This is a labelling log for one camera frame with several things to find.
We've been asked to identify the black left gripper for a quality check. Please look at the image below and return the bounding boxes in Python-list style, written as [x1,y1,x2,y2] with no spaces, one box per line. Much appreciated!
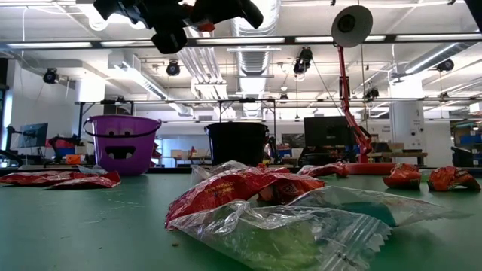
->
[93,0,264,55]

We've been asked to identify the orange candy packet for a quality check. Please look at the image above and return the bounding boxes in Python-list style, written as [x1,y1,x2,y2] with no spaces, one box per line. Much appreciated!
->
[255,162,291,175]
[383,163,422,190]
[427,165,482,192]

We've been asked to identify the clear packet with teal candy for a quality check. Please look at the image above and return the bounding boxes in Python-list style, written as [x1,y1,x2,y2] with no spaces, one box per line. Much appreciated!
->
[288,184,471,229]

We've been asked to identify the purple bucket with face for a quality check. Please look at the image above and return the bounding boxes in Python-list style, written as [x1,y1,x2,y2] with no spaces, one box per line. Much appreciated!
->
[82,114,163,177]

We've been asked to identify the black plastic bucket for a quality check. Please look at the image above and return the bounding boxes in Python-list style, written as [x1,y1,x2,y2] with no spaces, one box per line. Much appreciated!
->
[203,121,270,169]

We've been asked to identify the small computer monitor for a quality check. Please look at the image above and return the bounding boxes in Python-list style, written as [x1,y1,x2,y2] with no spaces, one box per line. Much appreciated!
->
[18,122,49,148]

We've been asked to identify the dark computer monitor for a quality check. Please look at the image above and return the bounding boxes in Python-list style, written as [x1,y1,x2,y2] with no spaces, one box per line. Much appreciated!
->
[303,115,355,148]

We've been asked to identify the green table mat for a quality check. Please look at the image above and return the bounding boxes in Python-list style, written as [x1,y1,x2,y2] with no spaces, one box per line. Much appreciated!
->
[0,172,482,271]

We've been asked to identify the red desk lamp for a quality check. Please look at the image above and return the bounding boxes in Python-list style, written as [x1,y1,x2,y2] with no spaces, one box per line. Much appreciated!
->
[331,5,408,176]

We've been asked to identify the cardboard box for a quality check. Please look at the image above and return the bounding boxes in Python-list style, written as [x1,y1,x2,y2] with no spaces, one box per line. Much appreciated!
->
[371,142,404,154]

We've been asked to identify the white round pillar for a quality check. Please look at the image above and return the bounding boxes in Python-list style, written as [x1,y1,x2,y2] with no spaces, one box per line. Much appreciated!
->
[389,100,426,151]

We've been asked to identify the wooden desk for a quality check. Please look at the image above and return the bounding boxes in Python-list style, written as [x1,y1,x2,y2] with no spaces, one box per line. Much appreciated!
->
[367,150,429,166]

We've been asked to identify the black chair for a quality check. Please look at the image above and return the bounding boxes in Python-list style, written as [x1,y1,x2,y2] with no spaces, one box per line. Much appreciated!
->
[450,145,474,169]

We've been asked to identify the blue storage bins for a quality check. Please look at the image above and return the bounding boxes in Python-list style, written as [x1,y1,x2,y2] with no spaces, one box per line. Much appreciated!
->
[458,133,482,146]

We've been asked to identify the white rectangular air duct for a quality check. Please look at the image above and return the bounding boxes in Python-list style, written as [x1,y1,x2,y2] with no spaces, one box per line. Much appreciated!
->
[107,50,193,116]

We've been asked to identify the silver spiral air duct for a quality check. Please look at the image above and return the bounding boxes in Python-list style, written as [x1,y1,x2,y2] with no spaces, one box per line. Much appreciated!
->
[230,0,282,120]

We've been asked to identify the grey round air duct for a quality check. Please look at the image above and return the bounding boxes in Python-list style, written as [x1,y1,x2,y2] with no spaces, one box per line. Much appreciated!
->
[391,40,482,82]

